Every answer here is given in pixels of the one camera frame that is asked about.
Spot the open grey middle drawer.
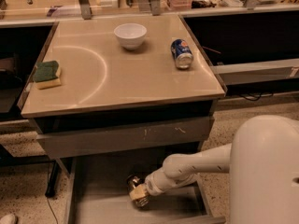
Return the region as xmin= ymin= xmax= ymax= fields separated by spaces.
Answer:
xmin=63 ymin=147 xmax=226 ymax=224

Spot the white ceramic bowl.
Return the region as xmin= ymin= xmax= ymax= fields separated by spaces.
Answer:
xmin=114 ymin=23 xmax=148 ymax=50

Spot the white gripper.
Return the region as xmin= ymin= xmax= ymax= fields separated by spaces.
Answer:
xmin=129 ymin=171 xmax=164 ymax=201

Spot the green and yellow sponge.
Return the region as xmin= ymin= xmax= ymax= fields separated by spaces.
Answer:
xmin=33 ymin=61 xmax=61 ymax=90

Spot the blue pepsi can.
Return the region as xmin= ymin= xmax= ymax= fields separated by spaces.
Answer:
xmin=171 ymin=39 xmax=193 ymax=70

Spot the white shoe tip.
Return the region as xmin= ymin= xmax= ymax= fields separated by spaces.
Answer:
xmin=0 ymin=214 xmax=17 ymax=224

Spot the grey top drawer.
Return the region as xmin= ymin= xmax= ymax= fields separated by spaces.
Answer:
xmin=36 ymin=117 xmax=214 ymax=159

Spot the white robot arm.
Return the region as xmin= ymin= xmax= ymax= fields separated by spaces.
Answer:
xmin=128 ymin=115 xmax=299 ymax=224

